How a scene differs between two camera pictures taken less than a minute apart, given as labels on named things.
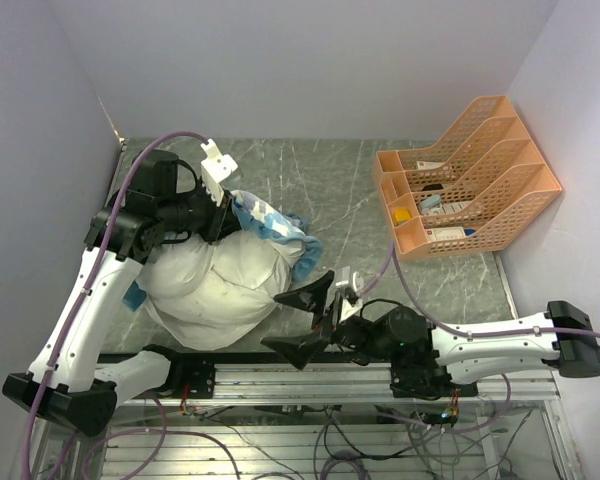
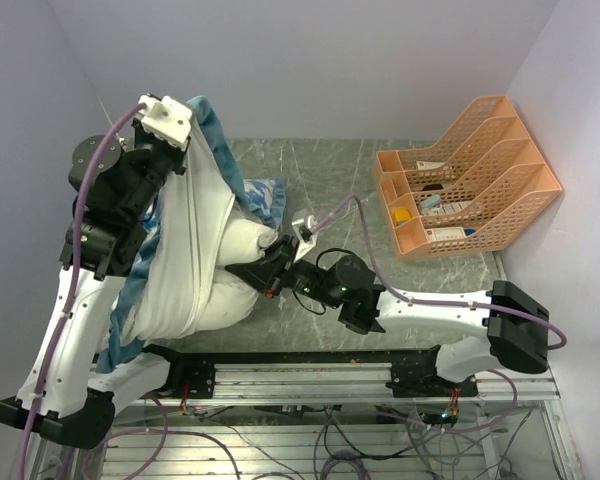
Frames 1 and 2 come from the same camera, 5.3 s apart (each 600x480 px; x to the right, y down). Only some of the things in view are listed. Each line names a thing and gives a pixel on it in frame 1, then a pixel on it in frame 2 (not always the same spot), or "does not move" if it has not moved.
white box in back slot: (427, 164) does not move
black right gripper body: (329, 320) -> (280, 265)
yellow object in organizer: (402, 214) does not move
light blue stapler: (428, 202) does not move
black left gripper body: (209, 217) -> (153, 156)
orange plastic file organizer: (485, 172) does not move
